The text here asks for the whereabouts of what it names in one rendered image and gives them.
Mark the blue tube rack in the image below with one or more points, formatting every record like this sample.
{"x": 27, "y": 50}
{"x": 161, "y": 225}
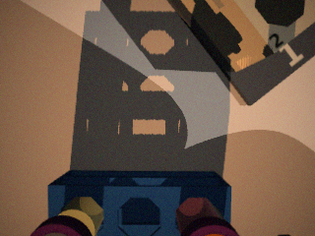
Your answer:
{"x": 143, "y": 202}

